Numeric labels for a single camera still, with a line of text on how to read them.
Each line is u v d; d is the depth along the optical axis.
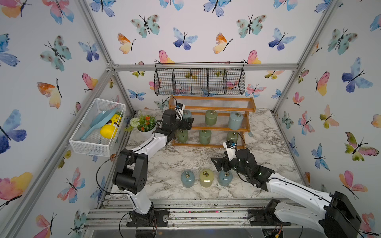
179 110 0.77
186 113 0.87
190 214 0.76
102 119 0.68
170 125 0.71
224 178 0.80
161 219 0.73
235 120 0.86
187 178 0.79
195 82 0.99
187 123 0.83
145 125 0.95
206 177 0.79
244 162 0.58
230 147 0.68
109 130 0.70
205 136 0.96
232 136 0.96
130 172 0.47
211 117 0.89
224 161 0.68
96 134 0.70
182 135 0.97
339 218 0.40
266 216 0.65
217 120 0.93
